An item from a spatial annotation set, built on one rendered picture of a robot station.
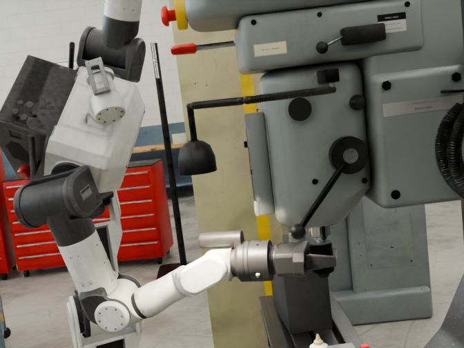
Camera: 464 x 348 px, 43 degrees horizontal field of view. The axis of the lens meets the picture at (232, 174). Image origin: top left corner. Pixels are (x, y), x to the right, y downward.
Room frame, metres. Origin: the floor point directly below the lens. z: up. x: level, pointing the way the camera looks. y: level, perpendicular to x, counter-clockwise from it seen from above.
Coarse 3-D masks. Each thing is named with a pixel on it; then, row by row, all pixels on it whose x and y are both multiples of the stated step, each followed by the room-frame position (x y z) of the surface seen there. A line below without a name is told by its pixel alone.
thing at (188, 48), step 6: (222, 42) 1.30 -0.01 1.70; (228, 42) 1.29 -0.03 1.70; (234, 42) 1.29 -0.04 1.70; (174, 48) 1.29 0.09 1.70; (180, 48) 1.29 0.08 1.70; (186, 48) 1.29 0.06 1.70; (192, 48) 1.29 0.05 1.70; (198, 48) 1.29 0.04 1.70; (204, 48) 1.29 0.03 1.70; (210, 48) 1.30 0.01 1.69; (174, 54) 1.29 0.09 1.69; (180, 54) 1.29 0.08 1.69; (186, 54) 1.30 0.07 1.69
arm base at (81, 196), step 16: (48, 176) 1.31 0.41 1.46; (64, 176) 1.29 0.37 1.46; (80, 176) 1.26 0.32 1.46; (16, 192) 1.26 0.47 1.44; (64, 192) 1.21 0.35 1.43; (80, 192) 1.24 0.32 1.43; (96, 192) 1.30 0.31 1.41; (16, 208) 1.24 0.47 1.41; (80, 208) 1.22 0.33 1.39; (96, 208) 1.28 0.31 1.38
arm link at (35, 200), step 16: (32, 192) 1.25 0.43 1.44; (48, 192) 1.23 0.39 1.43; (32, 208) 1.23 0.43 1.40; (48, 208) 1.22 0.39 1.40; (64, 208) 1.22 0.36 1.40; (32, 224) 1.26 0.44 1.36; (48, 224) 1.25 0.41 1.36; (64, 224) 1.23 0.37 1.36; (80, 224) 1.24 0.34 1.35; (64, 240) 1.24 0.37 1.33; (80, 240) 1.24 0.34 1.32
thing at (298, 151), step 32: (320, 64) 1.13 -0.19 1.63; (352, 64) 1.12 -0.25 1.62; (320, 96) 1.11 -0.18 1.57; (288, 128) 1.11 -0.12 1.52; (320, 128) 1.11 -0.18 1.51; (352, 128) 1.11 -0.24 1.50; (288, 160) 1.11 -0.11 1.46; (320, 160) 1.11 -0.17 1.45; (288, 192) 1.11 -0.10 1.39; (320, 192) 1.11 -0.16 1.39; (352, 192) 1.11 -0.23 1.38; (288, 224) 1.16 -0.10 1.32; (320, 224) 1.14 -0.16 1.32
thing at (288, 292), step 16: (272, 288) 1.70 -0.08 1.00; (288, 288) 1.50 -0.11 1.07; (304, 288) 1.50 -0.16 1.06; (320, 288) 1.51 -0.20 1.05; (288, 304) 1.50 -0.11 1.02; (304, 304) 1.50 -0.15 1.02; (320, 304) 1.51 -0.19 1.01; (288, 320) 1.50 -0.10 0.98; (304, 320) 1.50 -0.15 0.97; (320, 320) 1.51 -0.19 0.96
